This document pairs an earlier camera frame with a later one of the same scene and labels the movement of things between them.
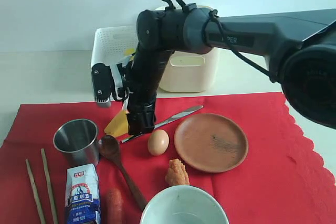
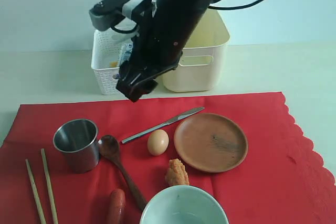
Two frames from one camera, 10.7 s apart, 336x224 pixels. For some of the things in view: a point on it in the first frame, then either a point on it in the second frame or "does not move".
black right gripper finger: (149, 121) → (148, 85)
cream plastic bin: (188, 72) does not move
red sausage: (114, 206) does not move
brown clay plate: (211, 142) does not move
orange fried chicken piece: (177, 173) does not move
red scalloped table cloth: (249, 149) does not move
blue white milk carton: (82, 196) → (125, 51)
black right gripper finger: (136, 124) → (125, 84)
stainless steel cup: (75, 140) does not move
